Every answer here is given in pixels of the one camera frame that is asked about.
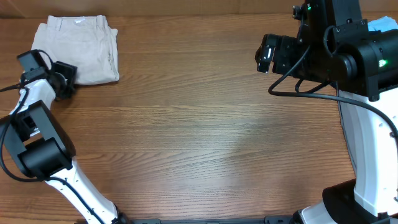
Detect beige shorts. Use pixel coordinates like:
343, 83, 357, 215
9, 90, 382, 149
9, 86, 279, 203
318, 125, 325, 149
32, 15, 120, 85

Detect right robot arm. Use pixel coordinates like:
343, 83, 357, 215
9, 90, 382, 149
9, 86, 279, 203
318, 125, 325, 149
255, 0, 397, 223

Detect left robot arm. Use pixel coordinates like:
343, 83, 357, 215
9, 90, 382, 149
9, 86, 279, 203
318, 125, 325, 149
1, 49, 130, 224

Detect grey shorts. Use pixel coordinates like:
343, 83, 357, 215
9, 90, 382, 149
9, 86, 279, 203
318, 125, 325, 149
337, 101, 357, 176

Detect light blue garment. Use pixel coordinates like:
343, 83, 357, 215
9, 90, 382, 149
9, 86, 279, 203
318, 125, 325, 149
368, 16, 398, 32

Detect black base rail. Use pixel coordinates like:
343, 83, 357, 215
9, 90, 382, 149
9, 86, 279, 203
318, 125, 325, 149
131, 215, 295, 224

